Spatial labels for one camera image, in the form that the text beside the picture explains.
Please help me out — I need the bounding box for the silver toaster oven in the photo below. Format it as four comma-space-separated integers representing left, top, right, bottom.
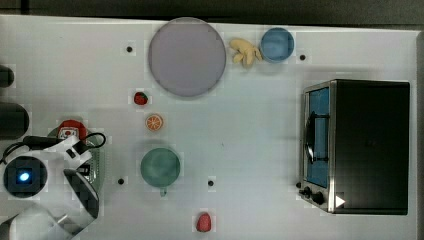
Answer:
296, 79, 410, 215

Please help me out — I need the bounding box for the green mug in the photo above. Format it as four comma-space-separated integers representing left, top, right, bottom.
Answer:
140, 148, 181, 197

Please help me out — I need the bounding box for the orange slice toy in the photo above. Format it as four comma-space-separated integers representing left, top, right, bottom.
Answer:
145, 114, 164, 132

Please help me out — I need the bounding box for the pink red fruit toy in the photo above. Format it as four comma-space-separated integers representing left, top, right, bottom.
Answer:
196, 213, 212, 233

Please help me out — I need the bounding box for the black cylinder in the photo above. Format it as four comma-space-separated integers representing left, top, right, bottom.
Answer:
0, 102, 30, 140
0, 65, 15, 88

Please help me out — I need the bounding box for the yellow banana bunch toy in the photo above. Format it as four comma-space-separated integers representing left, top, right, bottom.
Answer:
229, 38, 263, 68

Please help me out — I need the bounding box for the small red strawberry toy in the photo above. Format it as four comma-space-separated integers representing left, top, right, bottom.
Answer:
133, 92, 149, 106

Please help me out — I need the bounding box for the black cylinder upper left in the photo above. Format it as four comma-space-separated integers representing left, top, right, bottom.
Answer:
0, 65, 15, 88

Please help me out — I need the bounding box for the red ketchup bottle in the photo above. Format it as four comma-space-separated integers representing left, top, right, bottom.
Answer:
57, 119, 87, 141

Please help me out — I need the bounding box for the grey round plate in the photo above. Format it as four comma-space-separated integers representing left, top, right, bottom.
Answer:
148, 17, 226, 97

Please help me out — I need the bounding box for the blue round bowl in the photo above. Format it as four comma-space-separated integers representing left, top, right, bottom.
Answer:
260, 27, 295, 63

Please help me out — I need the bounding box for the black cylinder lower left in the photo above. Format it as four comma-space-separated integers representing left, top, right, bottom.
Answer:
0, 102, 30, 140

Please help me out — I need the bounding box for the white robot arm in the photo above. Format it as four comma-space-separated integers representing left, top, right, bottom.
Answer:
1, 136, 99, 240

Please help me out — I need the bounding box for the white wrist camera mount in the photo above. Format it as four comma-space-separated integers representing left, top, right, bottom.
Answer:
46, 136, 92, 169

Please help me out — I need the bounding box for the green oval strainer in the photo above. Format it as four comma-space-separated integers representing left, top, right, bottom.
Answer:
78, 135, 105, 192

